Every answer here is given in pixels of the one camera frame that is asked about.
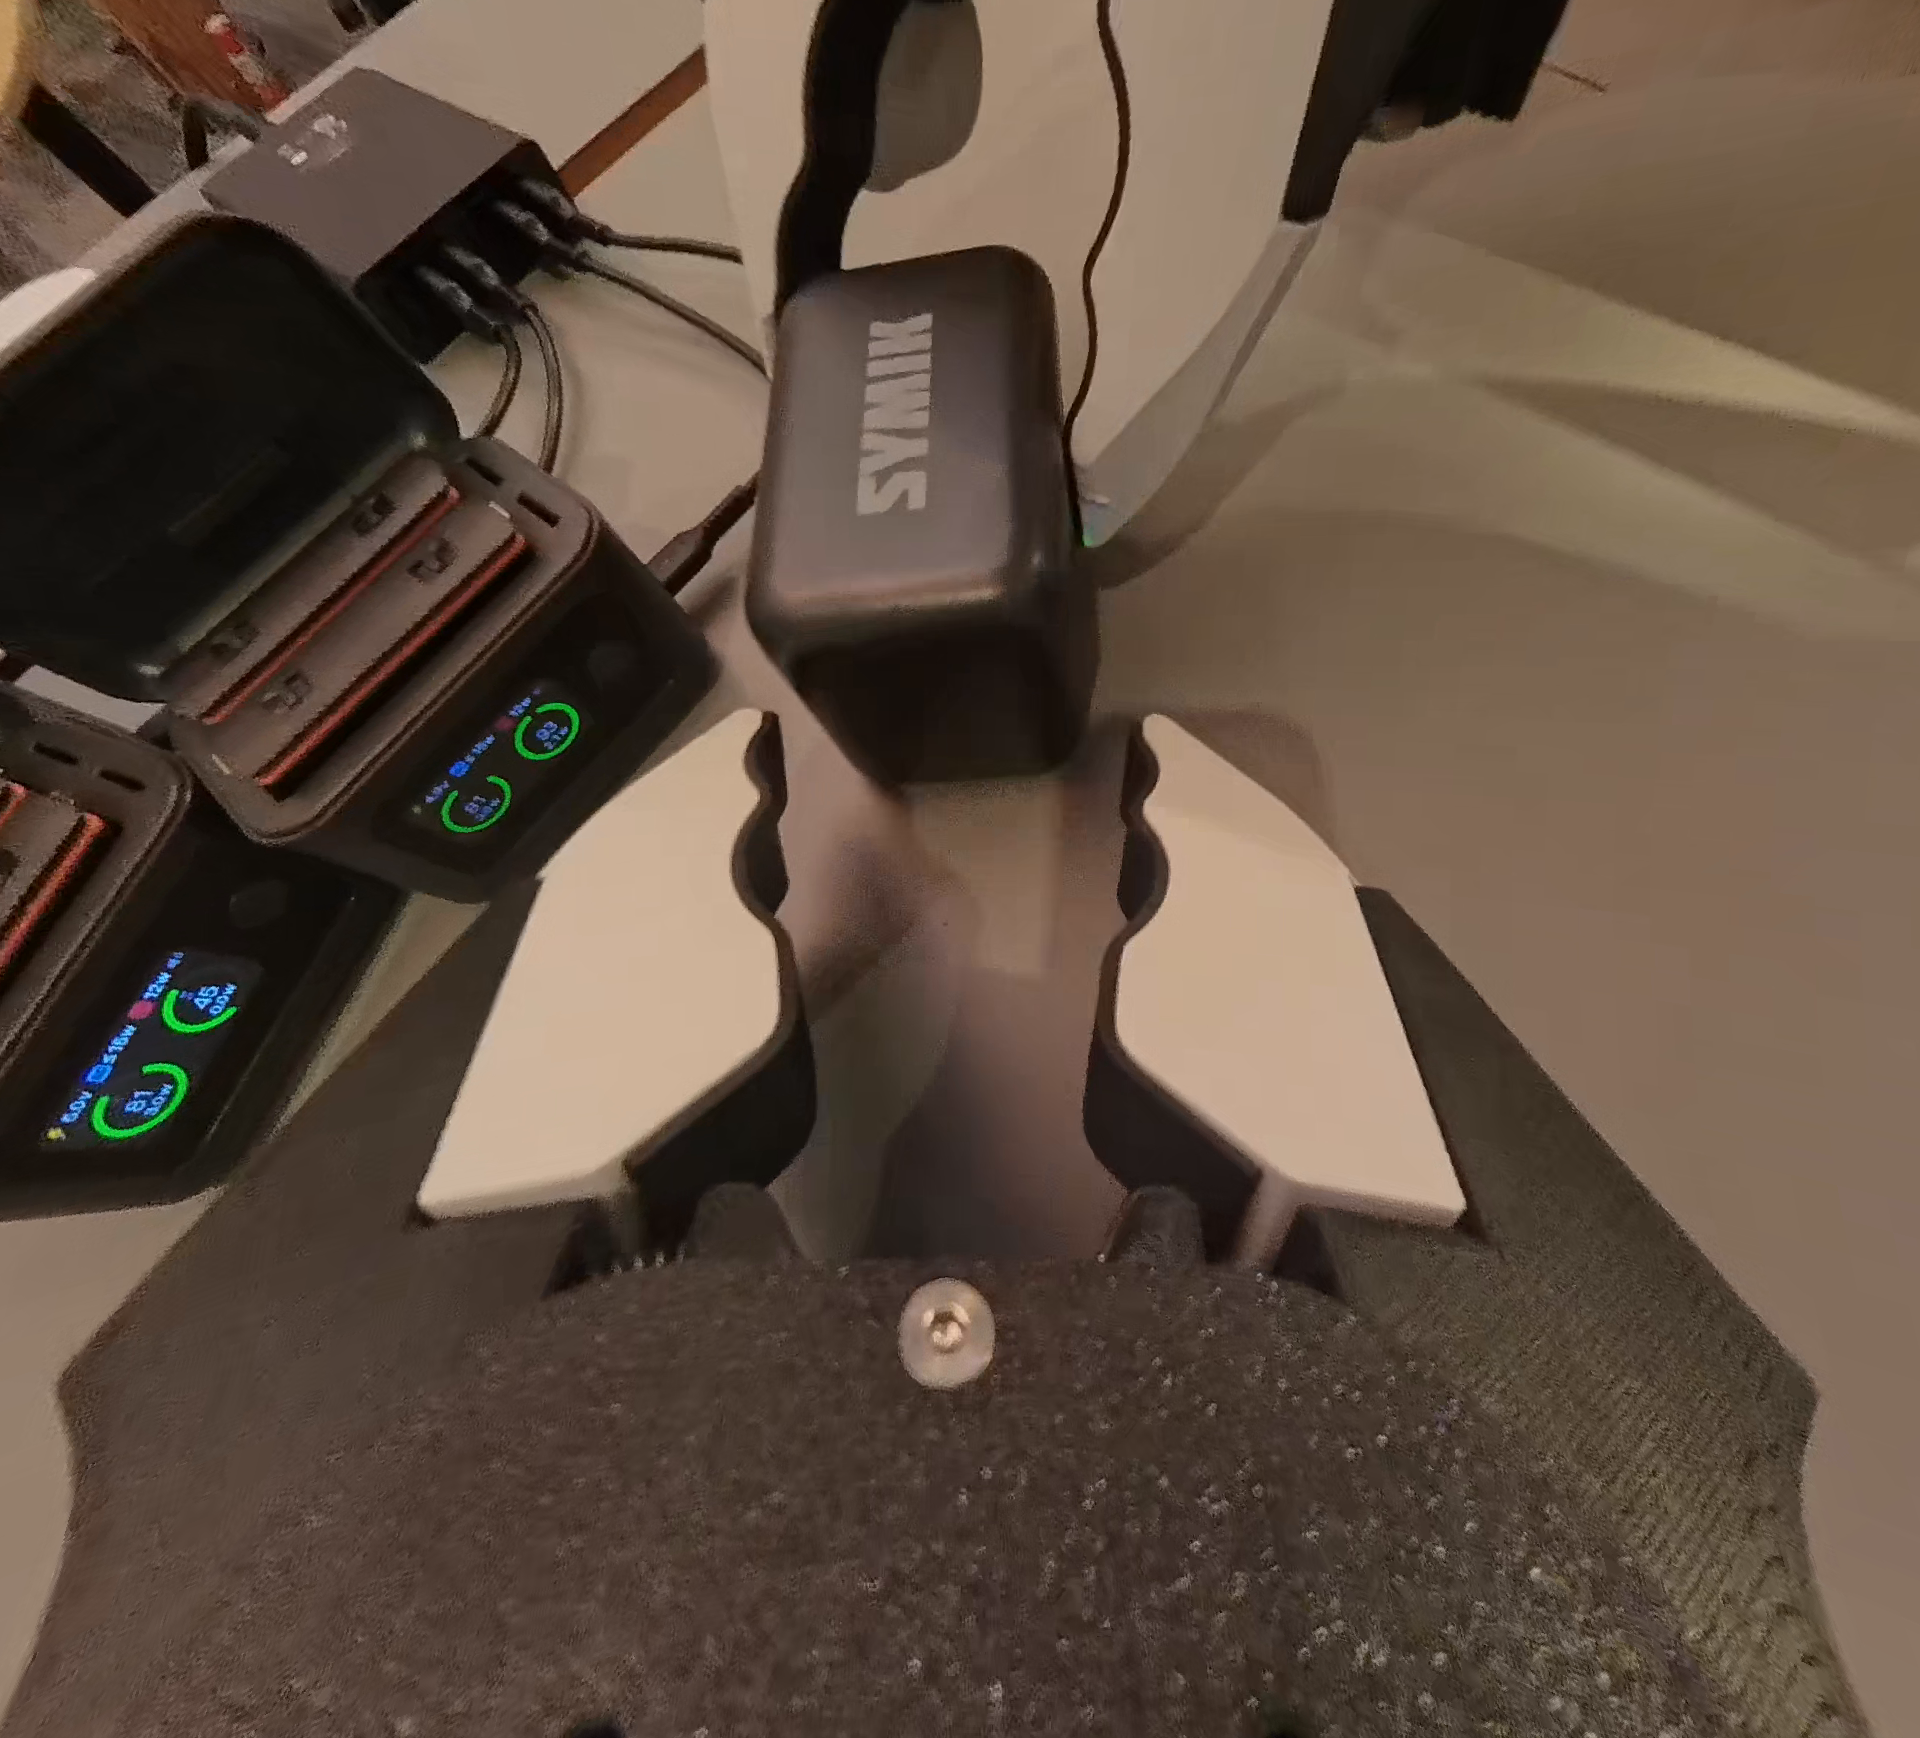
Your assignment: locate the black battery charger case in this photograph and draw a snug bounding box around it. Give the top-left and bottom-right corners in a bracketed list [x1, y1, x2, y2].
[750, 247, 1097, 785]
[0, 220, 724, 904]
[0, 693, 398, 1219]

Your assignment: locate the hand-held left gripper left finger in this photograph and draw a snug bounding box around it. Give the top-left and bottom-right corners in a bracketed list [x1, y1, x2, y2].
[414, 706, 816, 1222]

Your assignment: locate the black charging hub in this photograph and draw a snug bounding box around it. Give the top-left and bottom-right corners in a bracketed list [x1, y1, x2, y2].
[207, 66, 561, 360]

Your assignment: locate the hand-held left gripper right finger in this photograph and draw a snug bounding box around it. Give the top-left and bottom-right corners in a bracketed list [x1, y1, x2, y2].
[1089, 716, 1475, 1233]

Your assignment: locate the black charging cable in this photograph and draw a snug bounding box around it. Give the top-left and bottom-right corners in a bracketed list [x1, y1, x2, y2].
[645, 483, 761, 594]
[532, 192, 777, 377]
[479, 303, 576, 474]

